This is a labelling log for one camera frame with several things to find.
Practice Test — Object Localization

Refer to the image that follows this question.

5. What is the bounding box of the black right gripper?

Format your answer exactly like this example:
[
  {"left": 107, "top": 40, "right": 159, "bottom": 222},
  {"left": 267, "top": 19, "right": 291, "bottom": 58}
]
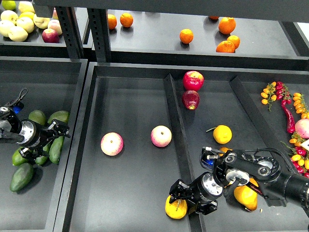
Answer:
[{"left": 169, "top": 173, "right": 223, "bottom": 215}]

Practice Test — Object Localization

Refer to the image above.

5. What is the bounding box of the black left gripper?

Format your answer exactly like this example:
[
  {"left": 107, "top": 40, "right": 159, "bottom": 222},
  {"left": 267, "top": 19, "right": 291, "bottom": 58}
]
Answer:
[{"left": 19, "top": 119, "right": 70, "bottom": 162}]

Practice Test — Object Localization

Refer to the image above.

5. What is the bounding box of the yellow pear with stem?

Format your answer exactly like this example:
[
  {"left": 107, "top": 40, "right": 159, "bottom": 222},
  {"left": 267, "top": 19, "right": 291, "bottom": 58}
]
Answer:
[{"left": 165, "top": 195, "right": 188, "bottom": 219}]

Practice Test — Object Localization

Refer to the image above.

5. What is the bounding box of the dark green avocado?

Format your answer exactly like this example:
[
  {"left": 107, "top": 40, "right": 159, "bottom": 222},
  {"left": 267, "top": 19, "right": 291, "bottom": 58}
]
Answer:
[{"left": 10, "top": 163, "right": 34, "bottom": 192}]

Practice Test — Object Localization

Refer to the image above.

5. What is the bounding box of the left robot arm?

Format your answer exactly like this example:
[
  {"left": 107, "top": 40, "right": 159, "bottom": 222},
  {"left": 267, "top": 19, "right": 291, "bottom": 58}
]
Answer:
[{"left": 0, "top": 88, "right": 70, "bottom": 162}]

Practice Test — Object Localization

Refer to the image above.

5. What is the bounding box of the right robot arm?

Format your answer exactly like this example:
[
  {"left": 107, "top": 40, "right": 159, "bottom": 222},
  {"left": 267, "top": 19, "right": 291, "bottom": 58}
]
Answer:
[{"left": 169, "top": 147, "right": 309, "bottom": 215}]

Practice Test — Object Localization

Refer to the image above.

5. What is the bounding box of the green avocado lower right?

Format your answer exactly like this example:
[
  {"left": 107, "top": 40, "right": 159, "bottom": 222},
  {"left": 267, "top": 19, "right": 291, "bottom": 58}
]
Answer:
[{"left": 49, "top": 136, "right": 64, "bottom": 164}]

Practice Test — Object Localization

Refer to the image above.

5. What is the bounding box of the green avocado upper left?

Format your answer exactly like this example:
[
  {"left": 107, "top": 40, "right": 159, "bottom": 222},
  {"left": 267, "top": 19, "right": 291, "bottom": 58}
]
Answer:
[{"left": 28, "top": 110, "right": 47, "bottom": 126}]

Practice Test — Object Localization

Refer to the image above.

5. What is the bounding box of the green avocado upper right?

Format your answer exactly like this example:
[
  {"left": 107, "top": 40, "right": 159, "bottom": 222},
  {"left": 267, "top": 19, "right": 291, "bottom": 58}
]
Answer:
[{"left": 47, "top": 110, "right": 70, "bottom": 124}]

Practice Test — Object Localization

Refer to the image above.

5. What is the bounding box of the green avocado far left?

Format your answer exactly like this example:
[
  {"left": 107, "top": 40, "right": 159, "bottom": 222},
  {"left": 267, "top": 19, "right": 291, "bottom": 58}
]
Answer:
[{"left": 12, "top": 147, "right": 28, "bottom": 166}]

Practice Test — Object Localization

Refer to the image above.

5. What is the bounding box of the yellow pear bottom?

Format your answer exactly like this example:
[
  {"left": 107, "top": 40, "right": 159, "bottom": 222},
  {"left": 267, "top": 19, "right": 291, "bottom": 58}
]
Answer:
[{"left": 234, "top": 186, "right": 258, "bottom": 211}]

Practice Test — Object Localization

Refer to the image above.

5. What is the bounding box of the yellow pear brown tip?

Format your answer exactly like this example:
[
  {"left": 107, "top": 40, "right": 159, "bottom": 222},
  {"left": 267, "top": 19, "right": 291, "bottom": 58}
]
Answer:
[{"left": 250, "top": 178, "right": 259, "bottom": 187}]

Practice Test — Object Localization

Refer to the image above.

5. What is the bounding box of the round yellow pear top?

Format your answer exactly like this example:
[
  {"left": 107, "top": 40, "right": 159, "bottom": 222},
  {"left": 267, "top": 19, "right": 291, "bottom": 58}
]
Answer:
[{"left": 206, "top": 125, "right": 232, "bottom": 145}]

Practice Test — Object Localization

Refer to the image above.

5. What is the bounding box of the black tray divider left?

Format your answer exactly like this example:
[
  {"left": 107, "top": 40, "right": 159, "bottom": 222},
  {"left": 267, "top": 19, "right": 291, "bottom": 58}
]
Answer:
[{"left": 163, "top": 73, "right": 206, "bottom": 232}]

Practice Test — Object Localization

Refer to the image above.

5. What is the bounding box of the black tray divider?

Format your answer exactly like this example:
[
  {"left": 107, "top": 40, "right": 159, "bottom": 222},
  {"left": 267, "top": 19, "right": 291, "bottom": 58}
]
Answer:
[
  {"left": 163, "top": 73, "right": 206, "bottom": 232},
  {"left": 229, "top": 76, "right": 309, "bottom": 211}
]

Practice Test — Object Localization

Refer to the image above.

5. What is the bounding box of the black left tray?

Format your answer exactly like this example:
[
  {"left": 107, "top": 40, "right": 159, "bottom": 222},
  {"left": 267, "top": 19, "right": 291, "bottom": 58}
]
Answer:
[{"left": 0, "top": 57, "right": 87, "bottom": 232}]

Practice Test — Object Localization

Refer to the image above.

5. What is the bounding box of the black tray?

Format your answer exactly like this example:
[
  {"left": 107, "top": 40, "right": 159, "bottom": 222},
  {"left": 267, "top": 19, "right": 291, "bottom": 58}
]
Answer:
[
  {"left": 0, "top": 57, "right": 87, "bottom": 232},
  {"left": 54, "top": 62, "right": 309, "bottom": 232}
]

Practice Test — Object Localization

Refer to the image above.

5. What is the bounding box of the pink apple left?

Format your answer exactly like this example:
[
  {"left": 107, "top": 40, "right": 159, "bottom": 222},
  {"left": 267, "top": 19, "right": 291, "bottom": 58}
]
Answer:
[{"left": 100, "top": 132, "right": 124, "bottom": 156}]

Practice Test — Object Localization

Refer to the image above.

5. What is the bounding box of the pink apple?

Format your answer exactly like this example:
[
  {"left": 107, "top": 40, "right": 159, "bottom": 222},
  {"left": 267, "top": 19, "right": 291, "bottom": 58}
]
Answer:
[
  {"left": 151, "top": 125, "right": 172, "bottom": 147},
  {"left": 100, "top": 132, "right": 124, "bottom": 156}
]

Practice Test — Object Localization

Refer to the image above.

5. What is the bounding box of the pink apple right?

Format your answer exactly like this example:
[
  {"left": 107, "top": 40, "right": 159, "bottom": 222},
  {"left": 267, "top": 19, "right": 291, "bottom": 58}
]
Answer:
[{"left": 151, "top": 125, "right": 172, "bottom": 147}]

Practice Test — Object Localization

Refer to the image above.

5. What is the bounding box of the black centre tray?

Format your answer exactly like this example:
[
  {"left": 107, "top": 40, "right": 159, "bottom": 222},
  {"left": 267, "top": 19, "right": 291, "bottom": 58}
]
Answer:
[{"left": 54, "top": 62, "right": 309, "bottom": 232}]

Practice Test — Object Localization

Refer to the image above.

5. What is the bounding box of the black tray divider right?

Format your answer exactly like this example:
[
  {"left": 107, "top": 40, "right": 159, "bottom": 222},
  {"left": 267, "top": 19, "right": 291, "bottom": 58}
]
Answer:
[{"left": 229, "top": 76, "right": 309, "bottom": 211}]

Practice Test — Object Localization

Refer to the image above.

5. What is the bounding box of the dark red apple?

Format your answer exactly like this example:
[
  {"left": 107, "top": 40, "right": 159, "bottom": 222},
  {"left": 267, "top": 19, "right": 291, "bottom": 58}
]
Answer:
[{"left": 182, "top": 90, "right": 200, "bottom": 110}]

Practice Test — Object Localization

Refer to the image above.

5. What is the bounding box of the red apple on shelf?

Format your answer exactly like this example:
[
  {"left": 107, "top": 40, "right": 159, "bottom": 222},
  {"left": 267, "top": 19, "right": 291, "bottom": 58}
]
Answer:
[{"left": 42, "top": 29, "right": 59, "bottom": 43}]

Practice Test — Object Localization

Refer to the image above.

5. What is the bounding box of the pale yellow apple front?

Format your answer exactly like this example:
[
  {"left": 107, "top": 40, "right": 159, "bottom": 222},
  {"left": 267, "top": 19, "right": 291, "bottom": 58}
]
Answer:
[{"left": 8, "top": 26, "right": 28, "bottom": 42}]

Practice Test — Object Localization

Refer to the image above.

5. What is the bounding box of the pale yellow apple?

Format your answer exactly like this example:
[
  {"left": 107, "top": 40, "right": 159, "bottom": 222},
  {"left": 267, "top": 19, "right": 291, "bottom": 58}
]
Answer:
[
  {"left": 8, "top": 26, "right": 28, "bottom": 42},
  {"left": 0, "top": 20, "right": 15, "bottom": 38},
  {"left": 16, "top": 17, "right": 35, "bottom": 33},
  {"left": 0, "top": 10, "right": 19, "bottom": 25}
]

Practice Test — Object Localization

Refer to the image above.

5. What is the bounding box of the mixed tomato bunch lower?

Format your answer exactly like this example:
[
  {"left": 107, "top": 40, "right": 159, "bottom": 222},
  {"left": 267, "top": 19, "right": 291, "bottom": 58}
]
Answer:
[{"left": 281, "top": 132, "right": 309, "bottom": 178}]

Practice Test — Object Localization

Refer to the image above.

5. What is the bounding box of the pink peach on shelf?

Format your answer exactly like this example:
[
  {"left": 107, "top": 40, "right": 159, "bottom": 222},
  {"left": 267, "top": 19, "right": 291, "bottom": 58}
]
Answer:
[{"left": 48, "top": 19, "right": 62, "bottom": 36}]

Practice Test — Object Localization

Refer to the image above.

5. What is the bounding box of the bright red apple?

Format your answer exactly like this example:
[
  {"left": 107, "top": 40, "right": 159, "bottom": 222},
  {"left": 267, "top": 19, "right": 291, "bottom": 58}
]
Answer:
[{"left": 183, "top": 71, "right": 204, "bottom": 91}]

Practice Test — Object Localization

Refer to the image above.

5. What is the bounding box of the pale apple with stem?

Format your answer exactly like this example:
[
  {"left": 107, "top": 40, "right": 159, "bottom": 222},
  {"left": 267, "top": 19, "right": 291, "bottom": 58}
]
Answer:
[{"left": 33, "top": 14, "right": 50, "bottom": 29}]

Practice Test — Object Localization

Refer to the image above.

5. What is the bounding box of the pale yellow apple centre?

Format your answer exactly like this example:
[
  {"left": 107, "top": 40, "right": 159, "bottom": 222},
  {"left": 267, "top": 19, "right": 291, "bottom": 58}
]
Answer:
[{"left": 16, "top": 17, "right": 35, "bottom": 33}]

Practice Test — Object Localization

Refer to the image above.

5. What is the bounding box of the red chili pepper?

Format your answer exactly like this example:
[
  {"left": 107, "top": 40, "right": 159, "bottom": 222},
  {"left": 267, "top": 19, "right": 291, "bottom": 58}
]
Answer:
[{"left": 281, "top": 105, "right": 295, "bottom": 134}]

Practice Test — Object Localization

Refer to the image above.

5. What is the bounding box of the pale yellow apple left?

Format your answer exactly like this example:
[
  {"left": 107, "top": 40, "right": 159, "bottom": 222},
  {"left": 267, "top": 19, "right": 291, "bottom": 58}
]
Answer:
[{"left": 0, "top": 20, "right": 15, "bottom": 38}]

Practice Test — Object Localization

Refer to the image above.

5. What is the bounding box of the orange cherry tomato bunch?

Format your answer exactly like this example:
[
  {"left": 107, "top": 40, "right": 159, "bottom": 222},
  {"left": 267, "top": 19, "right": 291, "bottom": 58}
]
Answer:
[{"left": 260, "top": 82, "right": 277, "bottom": 111}]

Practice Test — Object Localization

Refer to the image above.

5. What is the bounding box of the pale yellow apple top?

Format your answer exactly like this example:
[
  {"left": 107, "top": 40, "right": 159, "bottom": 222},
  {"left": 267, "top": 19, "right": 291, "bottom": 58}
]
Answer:
[{"left": 0, "top": 10, "right": 19, "bottom": 25}]

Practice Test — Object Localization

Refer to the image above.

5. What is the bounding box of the pink peach right edge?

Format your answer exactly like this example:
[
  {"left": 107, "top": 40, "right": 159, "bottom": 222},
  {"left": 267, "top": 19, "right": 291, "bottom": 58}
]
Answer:
[{"left": 295, "top": 118, "right": 309, "bottom": 139}]

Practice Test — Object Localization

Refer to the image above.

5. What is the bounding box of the red cherry tomato bunch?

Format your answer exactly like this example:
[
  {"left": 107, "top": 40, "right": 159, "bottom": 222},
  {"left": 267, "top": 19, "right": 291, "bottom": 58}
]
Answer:
[{"left": 275, "top": 81, "right": 292, "bottom": 105}]

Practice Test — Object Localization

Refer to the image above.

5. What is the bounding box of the orange on shelf left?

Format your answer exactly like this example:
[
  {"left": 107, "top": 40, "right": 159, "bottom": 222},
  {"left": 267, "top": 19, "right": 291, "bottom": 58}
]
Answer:
[{"left": 108, "top": 14, "right": 117, "bottom": 30}]

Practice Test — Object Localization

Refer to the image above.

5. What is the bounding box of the black shelf post left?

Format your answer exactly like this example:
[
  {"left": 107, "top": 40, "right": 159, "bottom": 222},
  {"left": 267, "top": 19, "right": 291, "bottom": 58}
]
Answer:
[{"left": 56, "top": 6, "right": 84, "bottom": 59}]

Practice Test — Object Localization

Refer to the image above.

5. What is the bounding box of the black shelf post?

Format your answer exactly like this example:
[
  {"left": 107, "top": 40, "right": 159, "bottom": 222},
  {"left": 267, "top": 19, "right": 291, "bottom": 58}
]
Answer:
[
  {"left": 56, "top": 6, "right": 84, "bottom": 59},
  {"left": 87, "top": 8, "right": 112, "bottom": 62}
]

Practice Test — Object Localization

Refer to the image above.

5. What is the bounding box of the black shelf post right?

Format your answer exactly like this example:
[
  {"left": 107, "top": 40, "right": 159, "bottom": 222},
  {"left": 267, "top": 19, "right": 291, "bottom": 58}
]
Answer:
[{"left": 87, "top": 8, "right": 112, "bottom": 62}]

